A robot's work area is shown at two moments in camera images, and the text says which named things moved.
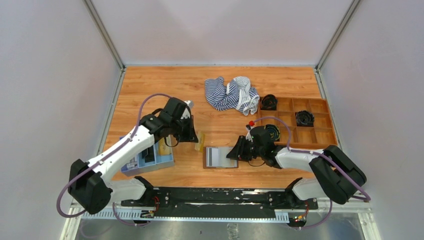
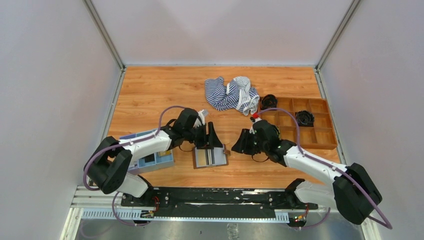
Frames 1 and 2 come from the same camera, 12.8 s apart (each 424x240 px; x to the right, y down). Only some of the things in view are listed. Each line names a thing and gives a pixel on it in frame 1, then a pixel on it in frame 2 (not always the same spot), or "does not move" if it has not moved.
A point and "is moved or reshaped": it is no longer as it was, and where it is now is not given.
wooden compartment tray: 323,132 does not move
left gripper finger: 191,136 -> 212,140
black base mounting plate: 219,202 does not move
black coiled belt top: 268,102 does not move
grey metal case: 215,157 is moved or reshaped
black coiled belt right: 304,118 does not move
